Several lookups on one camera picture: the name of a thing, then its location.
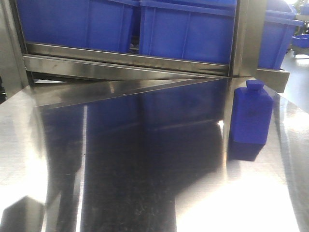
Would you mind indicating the blue bottle-shaped part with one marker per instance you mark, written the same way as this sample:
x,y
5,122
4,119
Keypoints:
x,y
250,120

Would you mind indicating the blue bin right of post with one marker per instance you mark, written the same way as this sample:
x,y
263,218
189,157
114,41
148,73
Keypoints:
x,y
276,38

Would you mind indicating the blue bin behind table left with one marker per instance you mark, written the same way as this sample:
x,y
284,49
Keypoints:
x,y
95,24

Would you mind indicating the blue bin behind table middle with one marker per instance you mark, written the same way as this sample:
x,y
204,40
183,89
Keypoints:
x,y
188,30

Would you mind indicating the steel shelf rack frame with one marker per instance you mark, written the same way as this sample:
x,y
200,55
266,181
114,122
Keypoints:
x,y
19,60

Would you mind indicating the distant blue tray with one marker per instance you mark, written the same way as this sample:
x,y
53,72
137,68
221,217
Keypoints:
x,y
301,41

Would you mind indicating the blue bin behind table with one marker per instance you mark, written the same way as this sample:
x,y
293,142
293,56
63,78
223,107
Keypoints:
x,y
95,24
188,30

